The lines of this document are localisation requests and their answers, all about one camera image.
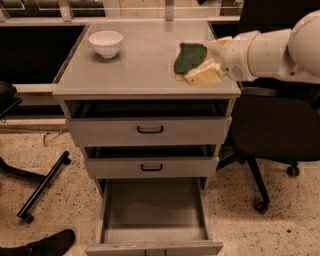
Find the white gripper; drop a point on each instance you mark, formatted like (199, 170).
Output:
(235, 57)

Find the green and yellow sponge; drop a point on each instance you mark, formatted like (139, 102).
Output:
(191, 56)

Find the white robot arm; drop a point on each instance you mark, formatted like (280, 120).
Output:
(291, 55)

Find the grey drawer cabinet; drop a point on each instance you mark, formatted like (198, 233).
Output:
(142, 70)

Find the top grey drawer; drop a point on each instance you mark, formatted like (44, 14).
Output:
(147, 122)

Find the grey drawer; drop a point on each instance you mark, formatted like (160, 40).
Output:
(151, 161)
(147, 122)
(154, 217)

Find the middle grey drawer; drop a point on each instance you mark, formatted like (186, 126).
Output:
(151, 161)

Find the bottom grey drawer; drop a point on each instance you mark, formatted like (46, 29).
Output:
(154, 217)

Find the black office chair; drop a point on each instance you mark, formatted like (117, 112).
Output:
(272, 119)

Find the white ceramic bowl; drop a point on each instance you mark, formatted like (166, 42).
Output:
(107, 44)

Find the black chair base leg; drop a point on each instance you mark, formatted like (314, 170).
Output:
(24, 212)

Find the black chair seat left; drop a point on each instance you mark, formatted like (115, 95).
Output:
(8, 98)

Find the black shoe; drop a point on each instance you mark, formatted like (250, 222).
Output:
(55, 245)

